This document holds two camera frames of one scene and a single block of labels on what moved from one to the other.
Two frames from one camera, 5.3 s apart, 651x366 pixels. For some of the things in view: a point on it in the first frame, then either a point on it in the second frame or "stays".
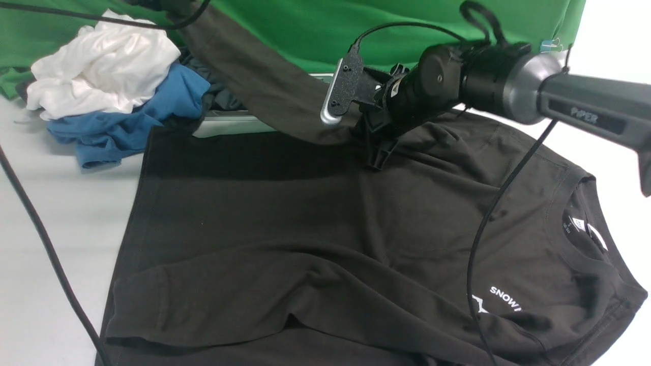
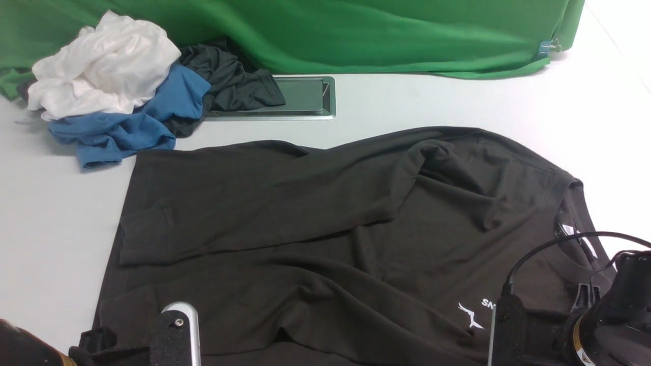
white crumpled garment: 109,67 stays
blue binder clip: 549,46 stays
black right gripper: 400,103 to 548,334
